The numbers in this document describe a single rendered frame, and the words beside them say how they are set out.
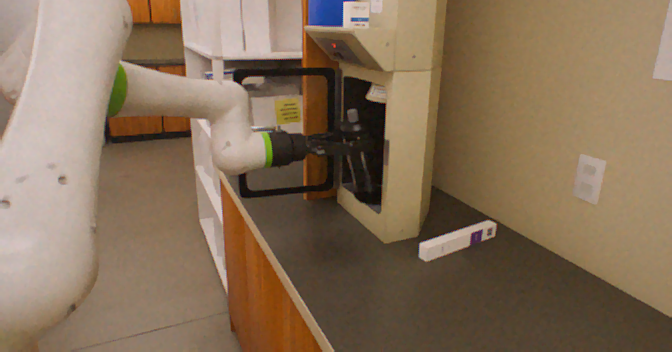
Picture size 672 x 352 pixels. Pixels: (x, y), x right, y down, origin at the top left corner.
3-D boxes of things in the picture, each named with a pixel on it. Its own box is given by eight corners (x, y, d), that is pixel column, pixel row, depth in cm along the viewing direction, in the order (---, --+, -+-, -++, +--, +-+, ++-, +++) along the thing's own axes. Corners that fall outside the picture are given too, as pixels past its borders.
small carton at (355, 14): (361, 27, 114) (361, 2, 112) (368, 28, 109) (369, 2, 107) (342, 27, 112) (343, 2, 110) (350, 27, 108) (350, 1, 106)
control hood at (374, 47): (338, 60, 135) (339, 25, 132) (394, 71, 107) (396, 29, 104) (303, 60, 130) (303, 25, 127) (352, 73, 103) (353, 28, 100)
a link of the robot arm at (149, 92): (96, 123, 87) (130, 110, 82) (90, 67, 88) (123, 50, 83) (230, 130, 119) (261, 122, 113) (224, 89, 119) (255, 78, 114)
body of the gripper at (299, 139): (293, 137, 112) (327, 134, 116) (283, 130, 119) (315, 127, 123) (294, 166, 114) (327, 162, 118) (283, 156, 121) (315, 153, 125)
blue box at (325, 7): (339, 26, 130) (340, -7, 127) (355, 26, 122) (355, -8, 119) (308, 25, 126) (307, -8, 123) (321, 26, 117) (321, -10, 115)
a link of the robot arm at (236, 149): (211, 179, 113) (217, 175, 103) (205, 131, 114) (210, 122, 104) (265, 173, 119) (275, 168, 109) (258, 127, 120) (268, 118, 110)
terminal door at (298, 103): (333, 190, 146) (335, 67, 134) (239, 199, 137) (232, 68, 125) (333, 189, 147) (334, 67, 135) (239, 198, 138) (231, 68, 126)
